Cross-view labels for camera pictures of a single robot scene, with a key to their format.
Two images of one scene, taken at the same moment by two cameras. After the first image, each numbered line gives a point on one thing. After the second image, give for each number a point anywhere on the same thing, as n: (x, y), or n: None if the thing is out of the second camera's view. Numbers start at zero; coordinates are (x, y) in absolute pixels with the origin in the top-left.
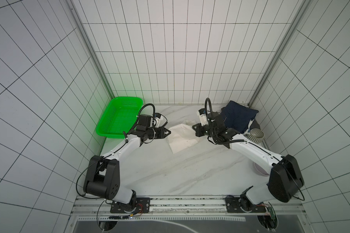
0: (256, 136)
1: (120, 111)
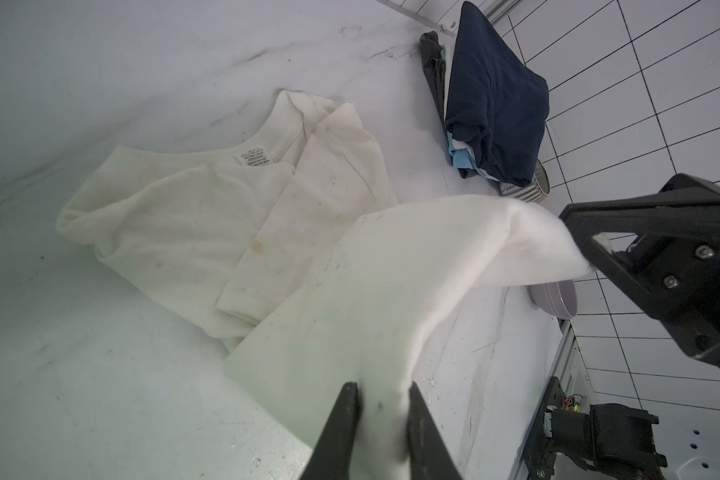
0: (535, 191)
1: None
